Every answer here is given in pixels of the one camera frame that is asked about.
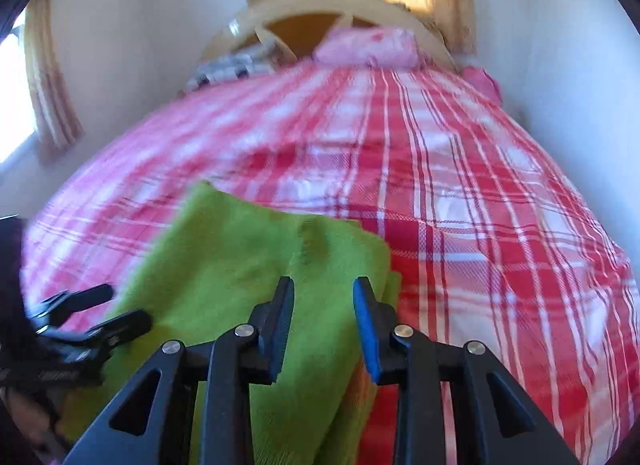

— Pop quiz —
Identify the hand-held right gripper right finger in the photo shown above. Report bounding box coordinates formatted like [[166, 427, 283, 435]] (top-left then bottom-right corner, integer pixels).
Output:
[[353, 275, 581, 465]]

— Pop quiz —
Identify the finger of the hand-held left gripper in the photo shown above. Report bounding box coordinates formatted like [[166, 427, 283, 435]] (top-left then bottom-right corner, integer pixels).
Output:
[[75, 309, 153, 361], [37, 283, 115, 328]]

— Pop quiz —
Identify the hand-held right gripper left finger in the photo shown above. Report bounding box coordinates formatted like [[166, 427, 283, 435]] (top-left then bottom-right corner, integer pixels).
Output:
[[62, 276, 295, 465]]

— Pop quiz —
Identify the green knitted striped sweater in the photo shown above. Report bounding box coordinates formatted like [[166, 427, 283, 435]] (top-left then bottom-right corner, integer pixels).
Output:
[[60, 180, 403, 465]]

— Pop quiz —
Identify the red plaid bedspread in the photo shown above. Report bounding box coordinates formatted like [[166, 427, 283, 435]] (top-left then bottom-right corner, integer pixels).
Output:
[[20, 62, 640, 465]]

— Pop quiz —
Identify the window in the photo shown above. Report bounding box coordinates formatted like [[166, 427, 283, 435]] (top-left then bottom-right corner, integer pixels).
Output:
[[0, 10, 38, 163]]

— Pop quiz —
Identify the grey patterned pillow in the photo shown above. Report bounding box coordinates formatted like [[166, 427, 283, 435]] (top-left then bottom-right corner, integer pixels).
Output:
[[182, 42, 281, 93]]

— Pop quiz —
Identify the small pink cloth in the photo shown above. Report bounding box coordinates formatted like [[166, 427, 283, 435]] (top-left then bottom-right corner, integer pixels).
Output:
[[459, 66, 504, 103]]

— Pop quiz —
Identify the pink floral pillow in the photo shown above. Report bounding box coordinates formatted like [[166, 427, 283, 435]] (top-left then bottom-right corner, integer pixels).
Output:
[[312, 26, 420, 68]]

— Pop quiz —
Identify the cream wooden headboard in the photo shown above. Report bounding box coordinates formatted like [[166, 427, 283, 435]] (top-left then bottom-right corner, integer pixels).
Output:
[[200, 0, 458, 73]]

